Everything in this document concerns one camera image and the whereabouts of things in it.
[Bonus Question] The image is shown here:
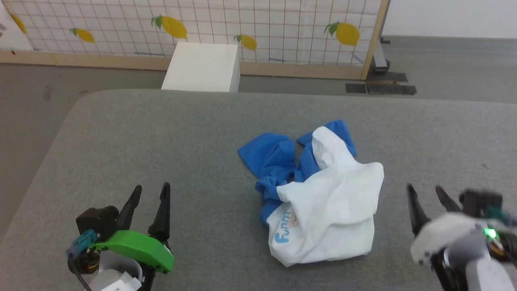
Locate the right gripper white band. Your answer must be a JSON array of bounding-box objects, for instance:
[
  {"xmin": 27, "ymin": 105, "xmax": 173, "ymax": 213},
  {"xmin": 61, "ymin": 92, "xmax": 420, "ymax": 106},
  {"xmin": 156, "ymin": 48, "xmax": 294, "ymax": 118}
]
[{"xmin": 406, "ymin": 183, "xmax": 491, "ymax": 266}]

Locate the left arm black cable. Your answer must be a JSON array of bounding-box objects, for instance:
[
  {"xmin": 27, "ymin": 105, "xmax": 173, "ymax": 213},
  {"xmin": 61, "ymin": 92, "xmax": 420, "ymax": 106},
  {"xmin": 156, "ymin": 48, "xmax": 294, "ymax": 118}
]
[{"xmin": 67, "ymin": 255, "xmax": 93, "ymax": 291}]

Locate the white box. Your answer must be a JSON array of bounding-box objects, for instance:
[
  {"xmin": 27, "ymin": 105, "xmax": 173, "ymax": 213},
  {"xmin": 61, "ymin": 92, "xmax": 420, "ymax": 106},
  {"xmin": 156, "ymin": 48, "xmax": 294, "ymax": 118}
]
[{"xmin": 161, "ymin": 42, "xmax": 241, "ymax": 93}]

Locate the lemon print partition wooden frame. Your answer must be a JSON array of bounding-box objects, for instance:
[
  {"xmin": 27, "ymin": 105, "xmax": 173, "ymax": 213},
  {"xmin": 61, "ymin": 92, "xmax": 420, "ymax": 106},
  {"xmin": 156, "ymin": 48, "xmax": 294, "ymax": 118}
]
[{"xmin": 0, "ymin": 0, "xmax": 391, "ymax": 80}]

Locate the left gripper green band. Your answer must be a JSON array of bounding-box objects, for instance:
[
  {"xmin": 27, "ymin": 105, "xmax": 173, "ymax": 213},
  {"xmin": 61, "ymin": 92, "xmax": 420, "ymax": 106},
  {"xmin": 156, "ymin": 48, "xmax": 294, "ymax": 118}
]
[{"xmin": 83, "ymin": 182, "xmax": 175, "ymax": 291}]

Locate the white and blue shirt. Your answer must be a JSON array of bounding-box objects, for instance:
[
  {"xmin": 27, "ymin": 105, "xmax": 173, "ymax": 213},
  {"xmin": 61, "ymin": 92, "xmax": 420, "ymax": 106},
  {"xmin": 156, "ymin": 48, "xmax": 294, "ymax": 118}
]
[{"xmin": 237, "ymin": 120, "xmax": 385, "ymax": 268}]

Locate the grey metal partition foot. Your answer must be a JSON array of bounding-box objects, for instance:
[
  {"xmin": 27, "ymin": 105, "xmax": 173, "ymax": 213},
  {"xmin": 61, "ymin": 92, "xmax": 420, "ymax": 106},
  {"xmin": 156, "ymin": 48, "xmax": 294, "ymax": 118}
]
[{"xmin": 372, "ymin": 36, "xmax": 391, "ymax": 74}]

